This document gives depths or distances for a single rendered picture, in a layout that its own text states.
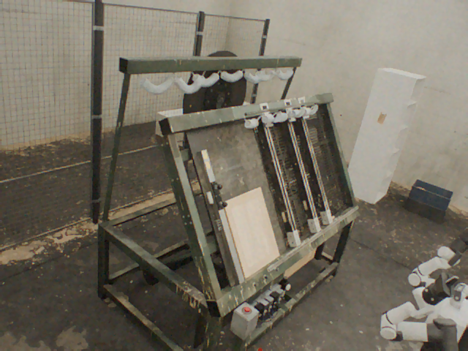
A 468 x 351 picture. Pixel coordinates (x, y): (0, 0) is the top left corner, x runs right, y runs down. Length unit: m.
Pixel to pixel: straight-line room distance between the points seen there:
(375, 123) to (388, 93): 0.49
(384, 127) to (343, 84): 1.99
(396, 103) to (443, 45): 1.65
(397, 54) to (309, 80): 1.80
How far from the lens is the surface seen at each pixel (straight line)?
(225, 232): 2.72
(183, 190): 2.50
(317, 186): 3.71
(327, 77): 8.25
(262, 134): 3.20
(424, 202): 6.87
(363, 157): 6.60
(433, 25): 7.62
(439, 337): 2.33
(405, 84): 6.26
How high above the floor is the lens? 2.68
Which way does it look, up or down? 25 degrees down
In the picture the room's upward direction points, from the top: 10 degrees clockwise
